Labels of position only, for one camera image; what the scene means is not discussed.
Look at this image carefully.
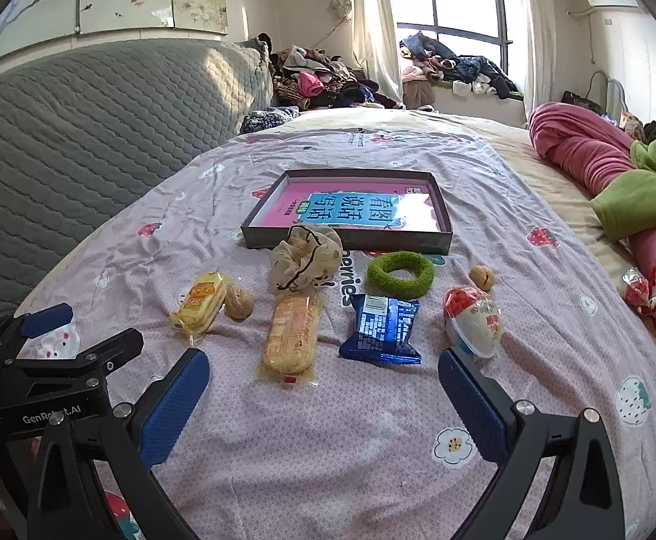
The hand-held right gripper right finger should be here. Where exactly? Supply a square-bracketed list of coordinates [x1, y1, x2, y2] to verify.
[437, 347, 627, 540]

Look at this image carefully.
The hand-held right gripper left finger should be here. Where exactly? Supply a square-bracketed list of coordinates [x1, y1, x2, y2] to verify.
[27, 347, 212, 540]

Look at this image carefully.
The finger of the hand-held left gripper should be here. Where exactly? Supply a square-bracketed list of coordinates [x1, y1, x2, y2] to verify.
[0, 302, 75, 361]
[7, 327, 144, 389]

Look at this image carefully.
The red white snack packet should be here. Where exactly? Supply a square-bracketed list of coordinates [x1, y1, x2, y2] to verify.
[443, 286, 502, 360]

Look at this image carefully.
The yellow rice cracker packet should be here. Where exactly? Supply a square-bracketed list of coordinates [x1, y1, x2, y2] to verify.
[169, 271, 236, 344]

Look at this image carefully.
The blue snack packet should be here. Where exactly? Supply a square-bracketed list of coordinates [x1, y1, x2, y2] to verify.
[338, 293, 423, 368]

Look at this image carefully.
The walnut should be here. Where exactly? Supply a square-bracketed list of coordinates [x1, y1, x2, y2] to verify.
[468, 265, 496, 292]
[225, 286, 255, 321]

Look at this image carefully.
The orange long cracker packet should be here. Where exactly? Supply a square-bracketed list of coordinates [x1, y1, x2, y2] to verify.
[256, 292, 324, 388]

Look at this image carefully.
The green fuzzy hair ring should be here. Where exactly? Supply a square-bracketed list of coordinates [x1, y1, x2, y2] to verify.
[367, 251, 436, 298]

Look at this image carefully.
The grey cardboard tray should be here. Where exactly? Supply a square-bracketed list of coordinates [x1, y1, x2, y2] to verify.
[240, 169, 454, 255]

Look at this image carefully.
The beige hair scrunchie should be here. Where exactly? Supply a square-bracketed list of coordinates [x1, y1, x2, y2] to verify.
[269, 224, 345, 293]

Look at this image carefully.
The strawberry print bed sheet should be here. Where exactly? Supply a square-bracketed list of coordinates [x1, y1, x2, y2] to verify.
[13, 109, 656, 540]

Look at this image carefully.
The red white candy wrapper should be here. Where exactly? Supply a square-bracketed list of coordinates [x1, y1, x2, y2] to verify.
[620, 266, 652, 309]

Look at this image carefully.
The grey quilted headboard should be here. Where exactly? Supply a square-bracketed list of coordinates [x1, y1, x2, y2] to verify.
[0, 39, 275, 316]

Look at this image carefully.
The pink book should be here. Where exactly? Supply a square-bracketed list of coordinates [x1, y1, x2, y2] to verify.
[252, 175, 446, 233]

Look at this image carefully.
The green blanket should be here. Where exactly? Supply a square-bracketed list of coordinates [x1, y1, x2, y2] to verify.
[589, 140, 656, 243]

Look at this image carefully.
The pink quilt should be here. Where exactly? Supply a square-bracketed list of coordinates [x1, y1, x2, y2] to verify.
[527, 101, 656, 406]

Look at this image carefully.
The blue floral cloth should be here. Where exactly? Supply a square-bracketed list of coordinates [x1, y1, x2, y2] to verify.
[241, 106, 301, 136]

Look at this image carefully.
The black bag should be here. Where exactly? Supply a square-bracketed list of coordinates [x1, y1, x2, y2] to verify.
[561, 90, 602, 114]

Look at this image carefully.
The pile of windowsill clothes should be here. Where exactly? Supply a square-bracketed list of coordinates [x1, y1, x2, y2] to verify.
[398, 32, 523, 101]

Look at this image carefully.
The pile of dark clothes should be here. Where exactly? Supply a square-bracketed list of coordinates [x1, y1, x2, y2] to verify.
[243, 34, 404, 113]

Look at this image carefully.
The narrow white curtain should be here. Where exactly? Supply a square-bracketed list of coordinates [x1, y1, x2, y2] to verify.
[516, 0, 559, 119]

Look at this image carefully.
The wide white curtain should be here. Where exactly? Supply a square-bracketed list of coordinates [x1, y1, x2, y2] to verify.
[328, 0, 404, 108]

